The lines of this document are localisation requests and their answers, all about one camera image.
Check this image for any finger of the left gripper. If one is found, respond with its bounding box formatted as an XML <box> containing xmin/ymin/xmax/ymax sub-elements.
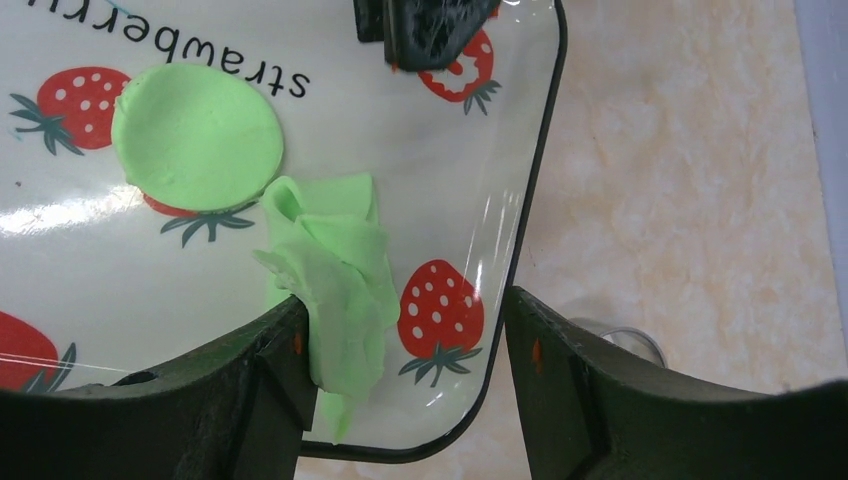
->
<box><xmin>353</xmin><ymin>0</ymin><xmax>500</xmax><ymax>72</ymax></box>

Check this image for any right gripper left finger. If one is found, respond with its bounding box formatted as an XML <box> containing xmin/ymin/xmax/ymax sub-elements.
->
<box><xmin>1</xmin><ymin>298</ymin><xmax>317</xmax><ymax>479</ymax></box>

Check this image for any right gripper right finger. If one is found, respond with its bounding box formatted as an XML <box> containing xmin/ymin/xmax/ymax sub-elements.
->
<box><xmin>503</xmin><ymin>287</ymin><xmax>847</xmax><ymax>479</ymax></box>

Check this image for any metal ring cutter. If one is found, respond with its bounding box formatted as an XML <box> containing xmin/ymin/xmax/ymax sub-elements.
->
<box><xmin>570</xmin><ymin>317</ymin><xmax>668</xmax><ymax>368</ymax></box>

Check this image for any green dough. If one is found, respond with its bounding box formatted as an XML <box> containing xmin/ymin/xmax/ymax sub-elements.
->
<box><xmin>254</xmin><ymin>173</ymin><xmax>400</xmax><ymax>444</ymax></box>

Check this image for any round green dough wrapper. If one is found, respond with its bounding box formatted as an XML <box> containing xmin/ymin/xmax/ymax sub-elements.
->
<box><xmin>111</xmin><ymin>64</ymin><xmax>284</xmax><ymax>212</ymax></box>

